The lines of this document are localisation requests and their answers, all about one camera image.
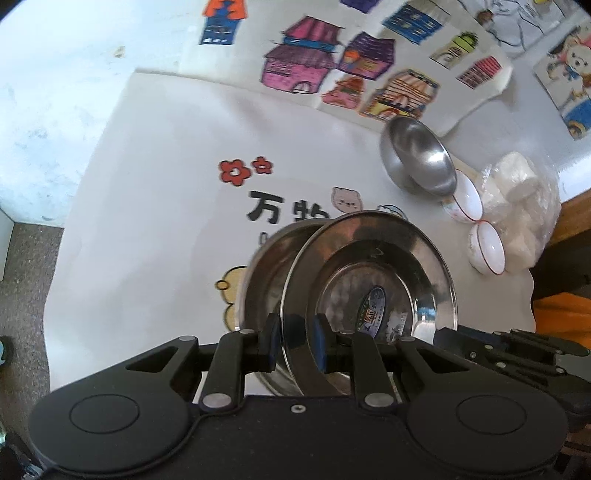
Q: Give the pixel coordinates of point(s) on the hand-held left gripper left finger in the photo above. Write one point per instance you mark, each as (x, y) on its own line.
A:
(272, 344)

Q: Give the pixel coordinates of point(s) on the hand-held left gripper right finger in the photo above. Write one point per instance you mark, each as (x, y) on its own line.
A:
(321, 344)

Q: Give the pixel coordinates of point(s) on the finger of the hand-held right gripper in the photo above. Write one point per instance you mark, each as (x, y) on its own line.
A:
(466, 344)

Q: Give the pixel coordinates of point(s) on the plain stainless steel plate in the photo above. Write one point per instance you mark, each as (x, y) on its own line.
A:
(268, 277)

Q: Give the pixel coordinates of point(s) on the small white red-rimmed bowl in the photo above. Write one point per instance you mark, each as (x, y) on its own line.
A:
(489, 249)
(466, 198)

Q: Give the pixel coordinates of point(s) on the steel plate with oval sticker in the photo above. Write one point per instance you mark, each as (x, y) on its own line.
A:
(392, 258)

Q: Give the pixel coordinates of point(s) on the stainless steel bowl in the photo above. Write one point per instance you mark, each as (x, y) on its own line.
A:
(415, 152)

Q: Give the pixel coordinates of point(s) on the orange cloth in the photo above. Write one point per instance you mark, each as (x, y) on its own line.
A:
(563, 318)

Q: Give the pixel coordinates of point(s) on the clear bag of white blocks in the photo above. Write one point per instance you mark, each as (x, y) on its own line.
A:
(521, 184)

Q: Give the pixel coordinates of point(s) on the white poster with red flowers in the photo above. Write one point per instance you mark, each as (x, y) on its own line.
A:
(161, 184)

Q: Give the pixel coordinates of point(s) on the cyan object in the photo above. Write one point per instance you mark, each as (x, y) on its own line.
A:
(4, 350)

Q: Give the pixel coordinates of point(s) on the white box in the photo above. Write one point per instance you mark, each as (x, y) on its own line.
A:
(5, 244)

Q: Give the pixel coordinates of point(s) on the bear cartoon drawing sheet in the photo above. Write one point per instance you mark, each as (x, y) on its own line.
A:
(572, 64)

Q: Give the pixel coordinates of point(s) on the partly coloured cartoon drawing sheet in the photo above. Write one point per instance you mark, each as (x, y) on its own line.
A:
(521, 23)

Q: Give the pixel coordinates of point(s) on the coloured houses drawing sheet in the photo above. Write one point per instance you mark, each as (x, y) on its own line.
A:
(258, 14)

